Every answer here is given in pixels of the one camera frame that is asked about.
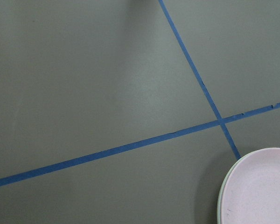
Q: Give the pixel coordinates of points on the pink plate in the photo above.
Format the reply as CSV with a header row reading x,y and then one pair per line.
x,y
260,201

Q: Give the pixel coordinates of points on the cream plate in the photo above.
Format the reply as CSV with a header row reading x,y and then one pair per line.
x,y
228,203

